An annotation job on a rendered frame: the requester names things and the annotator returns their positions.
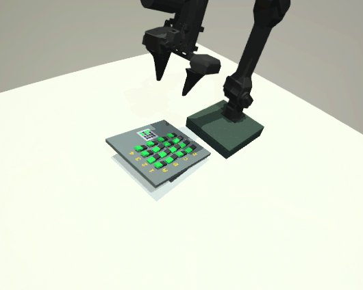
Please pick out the grey switch panel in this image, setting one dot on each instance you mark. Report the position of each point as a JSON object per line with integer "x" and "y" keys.
{"x": 159, "y": 152}

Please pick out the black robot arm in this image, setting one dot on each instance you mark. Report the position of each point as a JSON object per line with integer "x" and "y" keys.
{"x": 237, "y": 87}

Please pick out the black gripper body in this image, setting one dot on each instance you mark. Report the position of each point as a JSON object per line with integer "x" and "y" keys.
{"x": 202, "y": 63}

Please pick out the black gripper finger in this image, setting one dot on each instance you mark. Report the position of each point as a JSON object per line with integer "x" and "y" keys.
{"x": 160, "y": 61}
{"x": 193, "y": 77}

